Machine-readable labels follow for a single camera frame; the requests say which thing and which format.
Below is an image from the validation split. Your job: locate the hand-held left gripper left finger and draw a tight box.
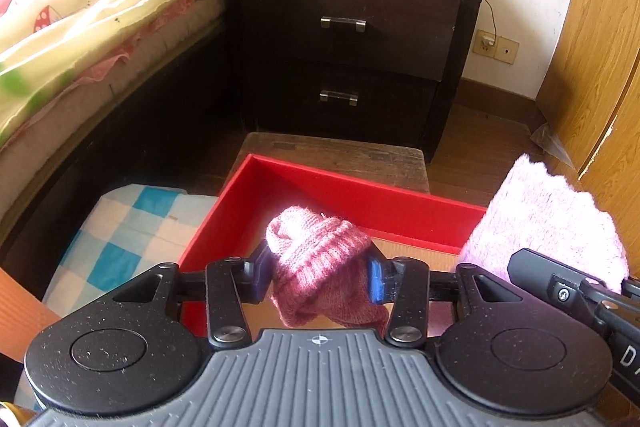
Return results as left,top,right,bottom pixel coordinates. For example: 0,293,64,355
112,239,275,350

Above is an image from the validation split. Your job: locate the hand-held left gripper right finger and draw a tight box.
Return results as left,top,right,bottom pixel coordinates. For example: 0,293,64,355
367,256,521,350

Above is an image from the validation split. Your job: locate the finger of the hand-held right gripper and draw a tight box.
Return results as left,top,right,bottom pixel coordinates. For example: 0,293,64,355
507,249,603,315

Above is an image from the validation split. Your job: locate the pink knit hat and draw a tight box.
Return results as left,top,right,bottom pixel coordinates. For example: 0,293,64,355
265,205,390,338

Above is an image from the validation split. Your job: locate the light pink fuzzy cloth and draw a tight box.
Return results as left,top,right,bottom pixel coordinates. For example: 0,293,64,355
457,153,629,295

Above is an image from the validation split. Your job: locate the red box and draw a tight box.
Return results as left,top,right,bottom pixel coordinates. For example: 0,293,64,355
177,153,488,340

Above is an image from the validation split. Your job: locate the wooden stool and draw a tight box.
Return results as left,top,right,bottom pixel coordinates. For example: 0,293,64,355
231,132,432,198

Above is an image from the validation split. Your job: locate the clear plastic bag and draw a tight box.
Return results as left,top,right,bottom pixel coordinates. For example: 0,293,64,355
530,123,576,170

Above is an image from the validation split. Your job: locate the blue white checkered cushion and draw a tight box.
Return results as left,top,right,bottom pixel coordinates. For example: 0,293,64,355
15,184,221,413

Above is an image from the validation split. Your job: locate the dark nightstand drawer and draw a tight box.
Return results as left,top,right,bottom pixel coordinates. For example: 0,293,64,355
241,0,462,82
250,57,441,135

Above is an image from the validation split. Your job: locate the dark wooden bed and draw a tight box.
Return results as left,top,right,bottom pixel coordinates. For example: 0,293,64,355
0,0,276,290

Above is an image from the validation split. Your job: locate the dark wooden nightstand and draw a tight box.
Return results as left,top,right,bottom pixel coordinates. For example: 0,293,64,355
225,0,486,165

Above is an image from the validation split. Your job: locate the wooden wardrobe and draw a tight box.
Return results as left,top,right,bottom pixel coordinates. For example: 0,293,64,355
535,0,640,253

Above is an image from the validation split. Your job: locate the metal drawer handle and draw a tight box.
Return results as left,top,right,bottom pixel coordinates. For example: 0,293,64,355
320,16,367,34
319,90,360,106

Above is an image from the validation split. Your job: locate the beige wall socket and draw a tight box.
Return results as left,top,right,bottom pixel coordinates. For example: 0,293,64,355
474,29,520,65

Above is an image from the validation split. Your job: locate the thin charger cable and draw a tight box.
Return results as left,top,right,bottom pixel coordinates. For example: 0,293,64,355
479,0,499,45

